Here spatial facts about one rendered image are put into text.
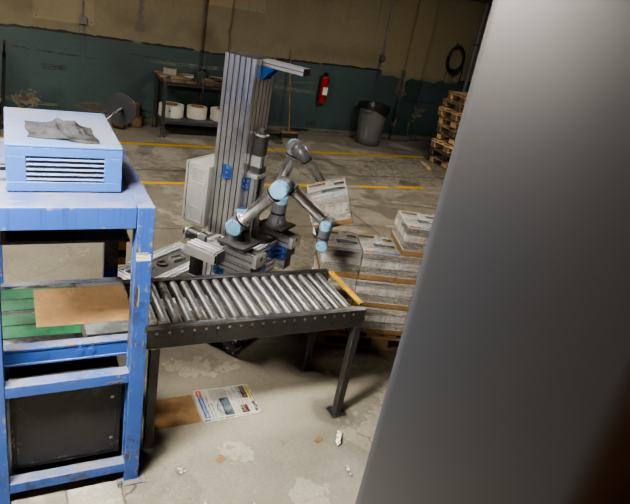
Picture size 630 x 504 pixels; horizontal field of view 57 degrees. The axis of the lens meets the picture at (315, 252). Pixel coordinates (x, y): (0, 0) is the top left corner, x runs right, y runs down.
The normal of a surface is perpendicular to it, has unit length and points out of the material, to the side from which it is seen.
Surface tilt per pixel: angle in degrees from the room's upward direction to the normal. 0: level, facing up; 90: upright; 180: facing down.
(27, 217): 90
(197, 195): 90
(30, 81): 90
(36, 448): 90
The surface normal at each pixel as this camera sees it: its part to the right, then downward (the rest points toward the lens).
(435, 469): -0.89, 0.04
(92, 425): 0.43, 0.43
